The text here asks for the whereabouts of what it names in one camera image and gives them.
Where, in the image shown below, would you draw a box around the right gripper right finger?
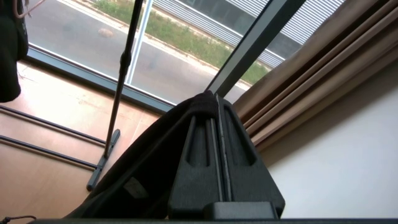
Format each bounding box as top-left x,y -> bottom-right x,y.
216,95 -> 286,218

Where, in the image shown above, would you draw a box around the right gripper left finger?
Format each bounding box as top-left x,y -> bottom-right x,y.
167,116 -> 224,218

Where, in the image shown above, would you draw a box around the black garment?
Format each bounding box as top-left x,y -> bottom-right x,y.
65,90 -> 220,218

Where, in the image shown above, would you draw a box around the black shorts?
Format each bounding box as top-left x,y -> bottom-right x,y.
0,0 -> 29,103

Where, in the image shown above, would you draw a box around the pink clothes hanger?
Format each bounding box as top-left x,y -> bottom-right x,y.
11,0 -> 47,19

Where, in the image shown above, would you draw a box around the black clothes rack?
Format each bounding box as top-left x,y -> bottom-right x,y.
0,0 -> 144,192

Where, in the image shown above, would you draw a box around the beige curtain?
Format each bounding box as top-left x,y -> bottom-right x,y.
233,0 -> 398,153

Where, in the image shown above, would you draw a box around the window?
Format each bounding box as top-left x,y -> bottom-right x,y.
24,0 -> 346,114

